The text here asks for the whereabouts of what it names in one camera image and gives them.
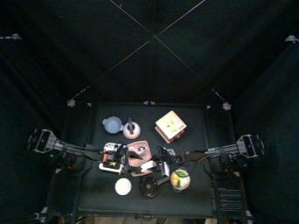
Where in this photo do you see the white round plate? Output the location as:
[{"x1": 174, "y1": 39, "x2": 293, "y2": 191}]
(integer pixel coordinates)
[{"x1": 115, "y1": 178, "x2": 134, "y2": 196}]

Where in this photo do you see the black round pan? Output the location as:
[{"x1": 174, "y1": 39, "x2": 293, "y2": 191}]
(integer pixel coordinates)
[{"x1": 139, "y1": 175, "x2": 171, "y2": 199}]

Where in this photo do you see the pink tray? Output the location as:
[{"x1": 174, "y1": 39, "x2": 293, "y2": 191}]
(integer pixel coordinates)
[{"x1": 126, "y1": 140, "x2": 155, "y2": 178}]

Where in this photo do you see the white printed label sheet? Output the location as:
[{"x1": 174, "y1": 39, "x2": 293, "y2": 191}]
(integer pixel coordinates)
[{"x1": 218, "y1": 186, "x2": 246, "y2": 213}]

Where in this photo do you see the blue pot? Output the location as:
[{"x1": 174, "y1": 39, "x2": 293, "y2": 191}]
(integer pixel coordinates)
[{"x1": 102, "y1": 115, "x2": 126, "y2": 135}]

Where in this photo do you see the bowl with toy food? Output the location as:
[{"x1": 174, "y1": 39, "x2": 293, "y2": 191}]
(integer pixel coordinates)
[{"x1": 170, "y1": 168, "x2": 193, "y2": 193}]

